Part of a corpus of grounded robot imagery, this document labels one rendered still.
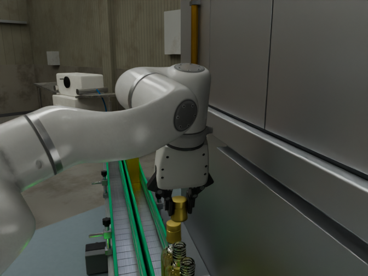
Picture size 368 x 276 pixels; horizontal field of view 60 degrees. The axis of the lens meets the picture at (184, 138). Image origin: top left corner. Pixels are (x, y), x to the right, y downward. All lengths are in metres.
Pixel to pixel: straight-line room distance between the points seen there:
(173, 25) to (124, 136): 4.35
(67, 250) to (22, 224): 1.11
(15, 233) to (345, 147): 0.39
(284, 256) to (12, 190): 0.40
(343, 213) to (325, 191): 0.04
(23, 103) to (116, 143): 9.09
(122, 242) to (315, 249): 0.86
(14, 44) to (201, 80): 8.97
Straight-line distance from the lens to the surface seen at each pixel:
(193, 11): 0.98
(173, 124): 0.42
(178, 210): 0.65
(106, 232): 1.12
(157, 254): 1.15
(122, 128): 0.39
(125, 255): 1.16
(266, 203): 0.57
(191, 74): 0.50
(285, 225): 0.53
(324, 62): 0.47
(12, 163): 0.40
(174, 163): 0.57
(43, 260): 1.45
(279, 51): 0.57
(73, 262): 1.40
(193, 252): 1.15
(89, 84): 5.15
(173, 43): 4.70
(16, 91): 9.39
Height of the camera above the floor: 1.54
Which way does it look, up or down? 15 degrees down
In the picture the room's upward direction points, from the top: straight up
